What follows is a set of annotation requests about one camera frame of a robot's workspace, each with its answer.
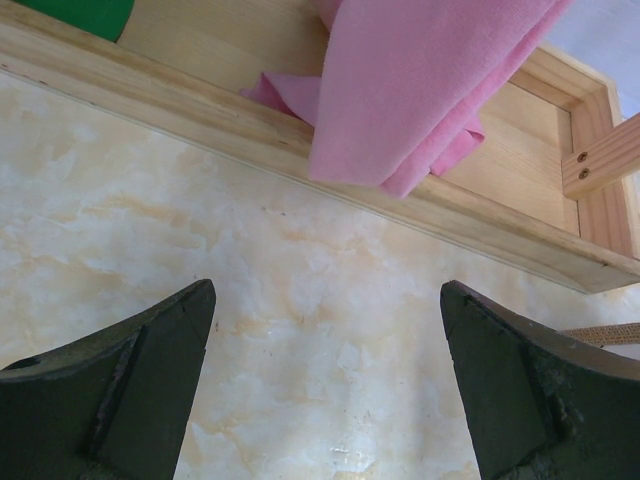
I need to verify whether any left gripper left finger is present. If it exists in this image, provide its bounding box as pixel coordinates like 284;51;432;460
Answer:
1;279;216;479

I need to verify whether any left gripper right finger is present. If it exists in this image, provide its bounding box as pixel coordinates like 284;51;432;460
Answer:
440;281;639;479

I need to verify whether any wooden clothes rack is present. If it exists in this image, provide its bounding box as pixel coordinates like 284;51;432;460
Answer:
1;1;639;293

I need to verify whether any pink t-shirt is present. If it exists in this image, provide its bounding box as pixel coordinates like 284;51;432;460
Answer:
245;0;567;198

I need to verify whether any green tank top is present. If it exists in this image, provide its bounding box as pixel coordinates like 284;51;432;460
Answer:
16;0;134;42

